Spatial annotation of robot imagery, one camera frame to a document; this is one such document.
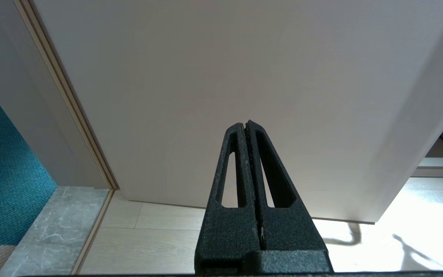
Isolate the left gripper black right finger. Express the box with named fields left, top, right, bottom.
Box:
left=246, top=120, right=328, bottom=252

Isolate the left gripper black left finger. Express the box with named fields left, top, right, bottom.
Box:
left=195, top=122, right=261, bottom=275

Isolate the cream bench shelf unit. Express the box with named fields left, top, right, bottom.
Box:
left=412, top=100, right=443, bottom=178

